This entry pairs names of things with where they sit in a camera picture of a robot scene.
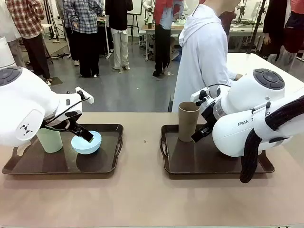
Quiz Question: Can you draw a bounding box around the pale green plastic cup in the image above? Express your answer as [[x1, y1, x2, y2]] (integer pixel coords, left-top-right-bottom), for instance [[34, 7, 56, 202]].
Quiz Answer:
[[36, 127, 64, 153]]

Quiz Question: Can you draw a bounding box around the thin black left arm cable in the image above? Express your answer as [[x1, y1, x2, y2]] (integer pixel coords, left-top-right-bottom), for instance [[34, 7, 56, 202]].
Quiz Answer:
[[43, 91, 86, 132]]

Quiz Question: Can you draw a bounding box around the white side table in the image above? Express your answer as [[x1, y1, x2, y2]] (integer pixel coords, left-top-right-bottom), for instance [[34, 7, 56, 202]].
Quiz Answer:
[[227, 52, 304, 95]]

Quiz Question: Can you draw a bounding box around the person in blue plaid shirt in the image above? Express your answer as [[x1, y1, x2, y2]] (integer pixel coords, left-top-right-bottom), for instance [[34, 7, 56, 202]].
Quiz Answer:
[[62, 0, 100, 78]]

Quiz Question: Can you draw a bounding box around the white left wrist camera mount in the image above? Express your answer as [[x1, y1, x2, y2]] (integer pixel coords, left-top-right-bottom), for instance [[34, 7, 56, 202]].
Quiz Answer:
[[75, 87, 94, 105]]

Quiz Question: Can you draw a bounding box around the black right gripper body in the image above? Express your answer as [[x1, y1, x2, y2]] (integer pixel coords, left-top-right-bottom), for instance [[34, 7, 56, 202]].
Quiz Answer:
[[201, 104, 216, 128]]

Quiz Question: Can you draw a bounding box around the person in red and black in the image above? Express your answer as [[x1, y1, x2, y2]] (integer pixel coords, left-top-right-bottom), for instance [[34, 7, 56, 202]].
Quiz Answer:
[[284, 0, 304, 55]]

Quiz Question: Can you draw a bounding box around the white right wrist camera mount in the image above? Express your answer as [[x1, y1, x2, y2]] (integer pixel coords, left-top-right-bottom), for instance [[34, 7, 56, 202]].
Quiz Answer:
[[190, 87, 211, 106]]

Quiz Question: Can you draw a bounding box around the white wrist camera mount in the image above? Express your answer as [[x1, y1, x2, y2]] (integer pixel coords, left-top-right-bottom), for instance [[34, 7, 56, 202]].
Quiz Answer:
[[190, 87, 211, 106], [75, 87, 94, 105]]

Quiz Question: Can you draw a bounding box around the tall brown plastic cup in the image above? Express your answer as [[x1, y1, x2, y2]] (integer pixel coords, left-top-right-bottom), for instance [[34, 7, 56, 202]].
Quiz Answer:
[[178, 101, 201, 143]]

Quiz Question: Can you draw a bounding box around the person in white hoodie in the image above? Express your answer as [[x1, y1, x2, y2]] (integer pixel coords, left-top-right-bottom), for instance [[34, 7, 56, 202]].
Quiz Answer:
[[172, 4, 238, 113]]

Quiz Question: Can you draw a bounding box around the person in black top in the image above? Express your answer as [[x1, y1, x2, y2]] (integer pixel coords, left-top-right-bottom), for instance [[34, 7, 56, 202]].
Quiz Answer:
[[105, 0, 133, 71]]

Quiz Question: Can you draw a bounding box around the background white workbench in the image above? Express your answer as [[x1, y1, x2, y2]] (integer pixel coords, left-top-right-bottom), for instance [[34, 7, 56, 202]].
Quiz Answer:
[[140, 22, 185, 60]]

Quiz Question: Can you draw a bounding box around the black easel stand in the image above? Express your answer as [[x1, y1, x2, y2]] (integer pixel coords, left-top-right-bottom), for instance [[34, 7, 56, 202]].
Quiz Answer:
[[127, 13, 141, 46]]

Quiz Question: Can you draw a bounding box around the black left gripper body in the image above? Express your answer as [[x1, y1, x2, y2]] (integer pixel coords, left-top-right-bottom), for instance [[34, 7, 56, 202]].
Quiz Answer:
[[64, 110, 83, 135]]

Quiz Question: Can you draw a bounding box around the light blue plastic bowl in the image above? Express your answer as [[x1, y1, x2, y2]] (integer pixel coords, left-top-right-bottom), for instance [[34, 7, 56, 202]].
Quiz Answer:
[[71, 130, 102, 155]]

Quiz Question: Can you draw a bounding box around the dark brown plastic tray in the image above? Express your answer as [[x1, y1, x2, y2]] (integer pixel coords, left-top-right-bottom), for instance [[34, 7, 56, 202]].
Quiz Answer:
[[160, 123, 276, 176], [1, 123, 124, 176]]

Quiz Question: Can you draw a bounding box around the person in red plaid shirt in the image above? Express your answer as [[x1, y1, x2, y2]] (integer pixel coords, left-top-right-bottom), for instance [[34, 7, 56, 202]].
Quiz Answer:
[[4, 0, 52, 86]]

